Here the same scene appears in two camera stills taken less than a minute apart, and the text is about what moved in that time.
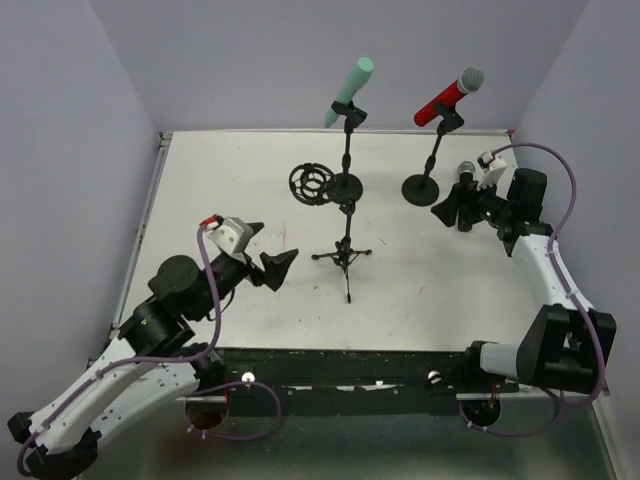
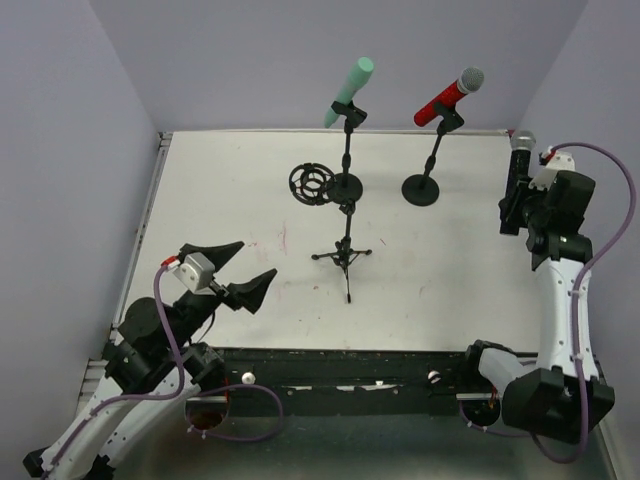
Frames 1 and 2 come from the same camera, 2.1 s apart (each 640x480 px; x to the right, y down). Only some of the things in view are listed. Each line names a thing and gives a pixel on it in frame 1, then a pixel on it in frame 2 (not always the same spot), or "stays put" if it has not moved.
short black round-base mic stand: [347, 187] stays put
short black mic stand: [421, 190] stays put
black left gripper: [255, 270] → [218, 286]
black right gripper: [470, 201] → [513, 211]
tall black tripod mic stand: [313, 184] stays put
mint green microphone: [354, 82] stays put
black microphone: [465, 219] → [519, 169]
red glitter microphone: [469, 80] stays put
